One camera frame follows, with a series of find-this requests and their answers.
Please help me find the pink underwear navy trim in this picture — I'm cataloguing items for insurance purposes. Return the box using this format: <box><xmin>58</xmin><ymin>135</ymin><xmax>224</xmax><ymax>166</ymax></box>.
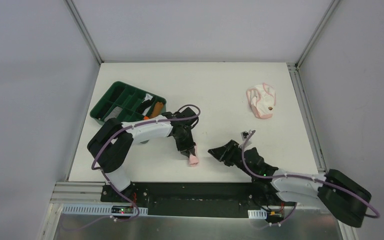
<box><xmin>188</xmin><ymin>145</ymin><xmax>200</xmax><ymax>167</ymax></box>

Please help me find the white underwear pink trim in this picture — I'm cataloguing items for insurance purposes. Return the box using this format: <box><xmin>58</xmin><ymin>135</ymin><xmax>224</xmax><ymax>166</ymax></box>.
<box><xmin>245</xmin><ymin>82</ymin><xmax>277</xmax><ymax>120</ymax></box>

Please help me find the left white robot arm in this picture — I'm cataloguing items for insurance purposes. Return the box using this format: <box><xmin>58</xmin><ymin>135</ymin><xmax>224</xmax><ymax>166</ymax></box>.
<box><xmin>87</xmin><ymin>104</ymin><xmax>201</xmax><ymax>203</ymax></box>

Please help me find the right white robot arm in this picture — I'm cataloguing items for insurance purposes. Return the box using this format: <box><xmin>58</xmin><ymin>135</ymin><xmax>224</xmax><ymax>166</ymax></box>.
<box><xmin>207</xmin><ymin>140</ymin><xmax>372</xmax><ymax>228</ymax></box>

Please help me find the black white rolled cloth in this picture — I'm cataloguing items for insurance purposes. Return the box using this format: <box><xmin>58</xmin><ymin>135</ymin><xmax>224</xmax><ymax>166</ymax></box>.
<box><xmin>135</xmin><ymin>93</ymin><xmax>155</xmax><ymax>116</ymax></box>

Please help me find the green compartment tray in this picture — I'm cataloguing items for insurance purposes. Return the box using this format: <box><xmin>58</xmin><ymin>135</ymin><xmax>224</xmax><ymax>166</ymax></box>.
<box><xmin>89</xmin><ymin>81</ymin><xmax>167</xmax><ymax>125</ymax></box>

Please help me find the grey striped rolled cloth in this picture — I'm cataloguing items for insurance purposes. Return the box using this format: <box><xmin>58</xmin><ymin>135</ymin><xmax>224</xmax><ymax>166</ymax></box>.
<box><xmin>104</xmin><ymin>106</ymin><xmax>123</xmax><ymax>122</ymax></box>

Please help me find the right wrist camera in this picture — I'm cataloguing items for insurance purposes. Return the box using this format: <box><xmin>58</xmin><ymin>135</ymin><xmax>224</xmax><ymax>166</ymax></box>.
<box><xmin>241</xmin><ymin>130</ymin><xmax>255</xmax><ymax>144</ymax></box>

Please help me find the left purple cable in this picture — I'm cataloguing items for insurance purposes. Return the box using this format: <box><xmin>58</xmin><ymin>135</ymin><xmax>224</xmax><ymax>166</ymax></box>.
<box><xmin>59</xmin><ymin>104</ymin><xmax>202</xmax><ymax>232</ymax></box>

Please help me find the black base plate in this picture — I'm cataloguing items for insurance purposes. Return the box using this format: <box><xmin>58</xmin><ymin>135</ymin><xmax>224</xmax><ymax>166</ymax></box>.
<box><xmin>100</xmin><ymin>181</ymin><xmax>297</xmax><ymax>219</ymax></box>

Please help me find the small white cable duct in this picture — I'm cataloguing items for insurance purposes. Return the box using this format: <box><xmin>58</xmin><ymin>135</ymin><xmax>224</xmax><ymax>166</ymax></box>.
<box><xmin>247</xmin><ymin>208</ymin><xmax>268</xmax><ymax>220</ymax></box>

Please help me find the right side aluminium rail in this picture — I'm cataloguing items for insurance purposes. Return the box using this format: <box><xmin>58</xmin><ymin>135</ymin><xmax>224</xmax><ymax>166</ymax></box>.
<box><xmin>286</xmin><ymin>62</ymin><xmax>329</xmax><ymax>174</ymax></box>

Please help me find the aluminium rail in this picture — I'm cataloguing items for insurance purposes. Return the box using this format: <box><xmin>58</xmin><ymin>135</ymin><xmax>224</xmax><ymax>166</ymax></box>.
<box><xmin>50</xmin><ymin>181</ymin><xmax>349</xmax><ymax>211</ymax></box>
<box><xmin>286</xmin><ymin>62</ymin><xmax>329</xmax><ymax>174</ymax></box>

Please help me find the white slotted cable duct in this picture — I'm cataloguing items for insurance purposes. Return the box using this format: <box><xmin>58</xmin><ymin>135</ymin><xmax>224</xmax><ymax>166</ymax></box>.
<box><xmin>61</xmin><ymin>204</ymin><xmax>149</xmax><ymax>217</ymax></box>

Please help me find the aluminium front rail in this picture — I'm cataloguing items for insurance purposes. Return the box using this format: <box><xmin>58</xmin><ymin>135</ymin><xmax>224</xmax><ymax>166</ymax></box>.
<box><xmin>50</xmin><ymin>181</ymin><xmax>349</xmax><ymax>211</ymax></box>

